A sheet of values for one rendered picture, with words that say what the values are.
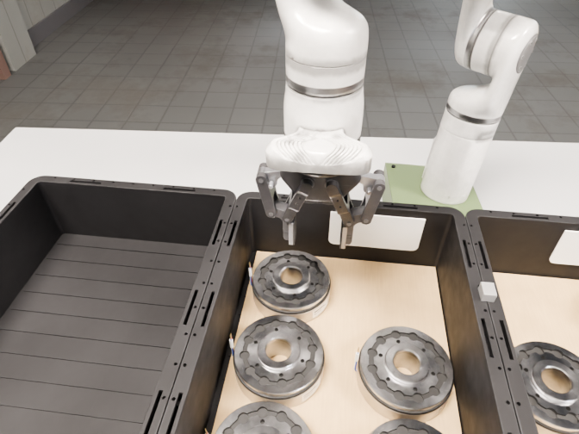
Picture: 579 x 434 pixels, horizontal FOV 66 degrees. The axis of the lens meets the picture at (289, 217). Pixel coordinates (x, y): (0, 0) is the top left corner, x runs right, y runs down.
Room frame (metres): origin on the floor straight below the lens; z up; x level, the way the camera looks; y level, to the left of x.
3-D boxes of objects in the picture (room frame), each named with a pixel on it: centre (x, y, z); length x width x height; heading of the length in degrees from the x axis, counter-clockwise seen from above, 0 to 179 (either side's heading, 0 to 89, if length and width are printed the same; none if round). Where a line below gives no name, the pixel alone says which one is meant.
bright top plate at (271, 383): (0.28, 0.01, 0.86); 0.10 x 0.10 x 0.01
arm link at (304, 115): (0.36, -0.03, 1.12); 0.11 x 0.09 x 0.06; 173
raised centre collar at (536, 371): (0.24, -0.28, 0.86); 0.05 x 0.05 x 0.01
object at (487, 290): (0.30, -0.21, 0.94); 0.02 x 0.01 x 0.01; 173
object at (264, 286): (0.39, 0.00, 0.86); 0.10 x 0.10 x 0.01
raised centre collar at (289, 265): (0.39, 0.00, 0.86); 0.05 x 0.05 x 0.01
